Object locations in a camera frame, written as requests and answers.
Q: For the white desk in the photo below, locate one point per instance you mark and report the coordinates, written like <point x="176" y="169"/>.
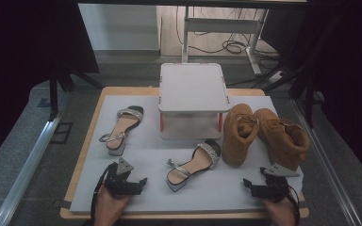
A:
<point x="220" y="25"/>

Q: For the person's right hand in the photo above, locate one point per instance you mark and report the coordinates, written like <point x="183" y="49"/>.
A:
<point x="279" y="212"/>

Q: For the black frame bar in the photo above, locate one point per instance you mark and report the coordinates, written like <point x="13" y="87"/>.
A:
<point x="185" y="3"/>

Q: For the person's left hand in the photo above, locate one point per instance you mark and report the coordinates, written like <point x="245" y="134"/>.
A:
<point x="108" y="207"/>

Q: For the aluminium frame rail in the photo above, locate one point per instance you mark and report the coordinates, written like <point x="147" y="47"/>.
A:
<point x="326" y="175"/>
<point x="28" y="166"/>

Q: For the white two-tier shoe rack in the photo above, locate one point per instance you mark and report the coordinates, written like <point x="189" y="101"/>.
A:
<point x="191" y="88"/>

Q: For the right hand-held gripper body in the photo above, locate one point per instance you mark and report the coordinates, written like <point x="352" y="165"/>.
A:
<point x="273" y="190"/>

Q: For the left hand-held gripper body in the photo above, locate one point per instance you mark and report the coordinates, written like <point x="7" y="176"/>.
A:
<point x="122" y="186"/>

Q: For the tan suede boot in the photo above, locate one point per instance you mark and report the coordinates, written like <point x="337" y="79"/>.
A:
<point x="235" y="141"/>
<point x="283" y="141"/>

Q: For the white power strip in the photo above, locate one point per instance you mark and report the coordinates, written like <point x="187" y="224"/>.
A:
<point x="276" y="76"/>

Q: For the white table mat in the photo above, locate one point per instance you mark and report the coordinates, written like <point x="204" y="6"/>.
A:
<point x="157" y="201"/>

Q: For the black tripod stand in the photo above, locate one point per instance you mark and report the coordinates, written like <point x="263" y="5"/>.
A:
<point x="309" y="103"/>
<point x="53" y="94"/>

